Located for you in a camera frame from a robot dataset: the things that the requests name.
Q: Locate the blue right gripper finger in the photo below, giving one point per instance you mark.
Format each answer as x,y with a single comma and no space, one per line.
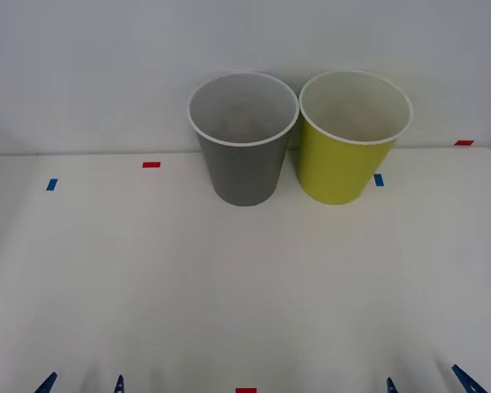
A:
391,387
468,382

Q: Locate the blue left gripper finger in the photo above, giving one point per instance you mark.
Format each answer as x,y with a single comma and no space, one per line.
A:
119,386
48,384

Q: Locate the yellow-green plastic waste bin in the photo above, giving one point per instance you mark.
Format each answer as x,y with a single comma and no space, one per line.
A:
337,172

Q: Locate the grey plastic waste bin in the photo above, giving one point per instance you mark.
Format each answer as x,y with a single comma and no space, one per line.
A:
245,172

